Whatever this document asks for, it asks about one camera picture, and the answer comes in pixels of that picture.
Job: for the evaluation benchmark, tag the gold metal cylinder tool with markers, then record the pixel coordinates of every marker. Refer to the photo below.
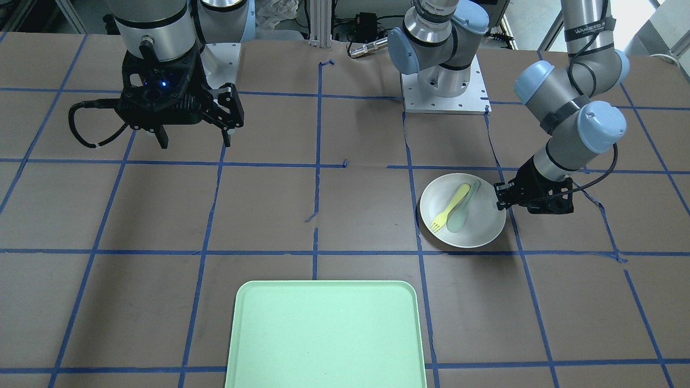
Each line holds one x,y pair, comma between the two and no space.
368,48

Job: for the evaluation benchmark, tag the left robot arm grey silver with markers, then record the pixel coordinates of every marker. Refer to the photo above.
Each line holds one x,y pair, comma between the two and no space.
438,40

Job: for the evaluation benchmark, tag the aluminium frame post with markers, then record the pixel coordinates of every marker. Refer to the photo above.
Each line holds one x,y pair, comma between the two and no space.
320,24

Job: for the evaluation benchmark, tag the right robot arm grey silver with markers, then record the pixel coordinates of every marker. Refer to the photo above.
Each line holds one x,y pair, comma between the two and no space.
176,26

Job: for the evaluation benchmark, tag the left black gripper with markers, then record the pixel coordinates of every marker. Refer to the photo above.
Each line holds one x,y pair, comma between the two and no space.
531,181

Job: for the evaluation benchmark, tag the yellow plastic fork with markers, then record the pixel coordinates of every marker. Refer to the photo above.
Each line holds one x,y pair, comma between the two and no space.
441,219

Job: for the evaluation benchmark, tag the light green tray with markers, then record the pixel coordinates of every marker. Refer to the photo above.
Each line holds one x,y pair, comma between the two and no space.
319,333

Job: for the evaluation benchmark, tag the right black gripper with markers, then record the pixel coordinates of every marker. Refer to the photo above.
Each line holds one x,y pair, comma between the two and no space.
225,104

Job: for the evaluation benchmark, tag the white round plate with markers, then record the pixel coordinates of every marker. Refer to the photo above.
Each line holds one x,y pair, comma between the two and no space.
484,222

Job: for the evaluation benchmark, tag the pale green plastic spoon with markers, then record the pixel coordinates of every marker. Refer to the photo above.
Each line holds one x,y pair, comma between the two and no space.
458,215

